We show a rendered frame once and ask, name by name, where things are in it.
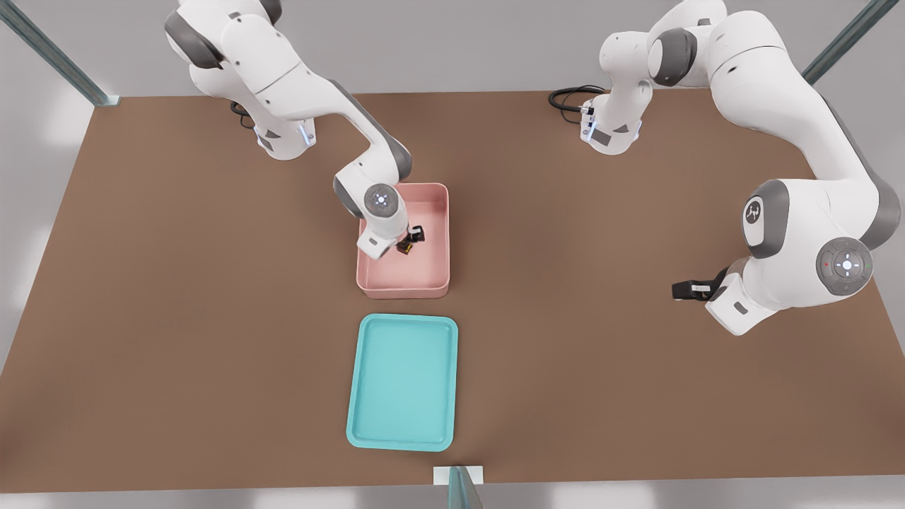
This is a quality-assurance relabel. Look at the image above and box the pale blue-green tray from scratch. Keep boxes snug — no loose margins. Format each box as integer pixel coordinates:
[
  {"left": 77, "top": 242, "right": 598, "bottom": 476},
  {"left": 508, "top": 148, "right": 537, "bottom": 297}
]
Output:
[{"left": 346, "top": 314, "right": 460, "bottom": 452}]

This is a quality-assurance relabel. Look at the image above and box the pink plastic box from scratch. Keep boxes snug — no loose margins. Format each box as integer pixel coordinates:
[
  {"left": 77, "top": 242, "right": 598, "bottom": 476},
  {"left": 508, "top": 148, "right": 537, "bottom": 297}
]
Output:
[{"left": 356, "top": 182, "right": 451, "bottom": 300}]

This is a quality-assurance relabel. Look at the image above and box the silver frame post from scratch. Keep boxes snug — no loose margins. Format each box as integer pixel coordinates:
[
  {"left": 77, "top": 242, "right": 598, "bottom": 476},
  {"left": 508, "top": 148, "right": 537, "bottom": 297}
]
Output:
[
  {"left": 802, "top": 0, "right": 900, "bottom": 86},
  {"left": 0, "top": 0, "right": 121, "bottom": 107},
  {"left": 433, "top": 465, "right": 485, "bottom": 509}
]

